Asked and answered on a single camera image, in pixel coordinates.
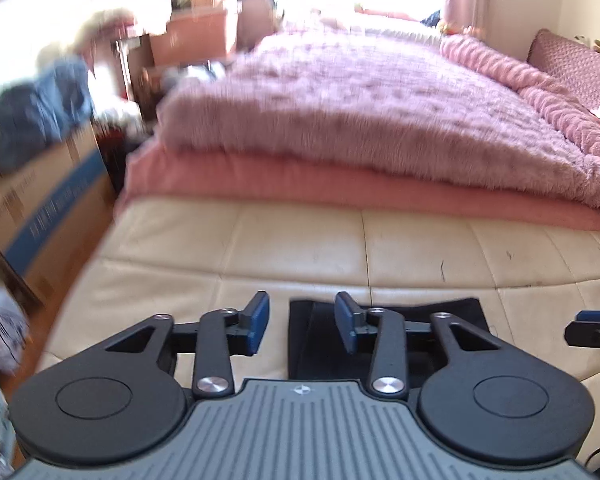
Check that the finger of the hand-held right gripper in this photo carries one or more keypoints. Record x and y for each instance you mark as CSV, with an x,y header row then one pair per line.
x,y
597,316

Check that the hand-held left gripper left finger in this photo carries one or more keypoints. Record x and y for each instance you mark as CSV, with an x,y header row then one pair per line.
x,y
258,317

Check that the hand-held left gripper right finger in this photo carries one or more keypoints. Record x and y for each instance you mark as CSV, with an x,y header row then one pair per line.
x,y
344,317

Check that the black pants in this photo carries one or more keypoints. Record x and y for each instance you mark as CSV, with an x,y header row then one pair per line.
x,y
320,330

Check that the cream leather bench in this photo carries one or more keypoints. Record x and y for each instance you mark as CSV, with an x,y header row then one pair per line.
x,y
330,250

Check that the pink bed sheet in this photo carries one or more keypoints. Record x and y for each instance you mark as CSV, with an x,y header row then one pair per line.
x,y
330,180

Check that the mauve fuzzy blanket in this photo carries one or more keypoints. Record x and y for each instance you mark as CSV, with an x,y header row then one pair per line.
x,y
355,105

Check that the pink ribbed blanket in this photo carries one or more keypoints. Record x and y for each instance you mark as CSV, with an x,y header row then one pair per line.
x,y
540,90

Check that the cardboard box with blue stripe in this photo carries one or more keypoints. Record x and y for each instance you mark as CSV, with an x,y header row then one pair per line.
x,y
45,205

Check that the pink quilted pillow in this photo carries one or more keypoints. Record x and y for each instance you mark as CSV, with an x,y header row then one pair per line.
x,y
577,67

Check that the white red print plastic bag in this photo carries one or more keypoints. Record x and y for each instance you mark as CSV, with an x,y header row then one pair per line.
x,y
0,330

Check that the blue jeans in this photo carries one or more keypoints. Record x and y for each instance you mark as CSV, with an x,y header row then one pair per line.
x,y
42,102

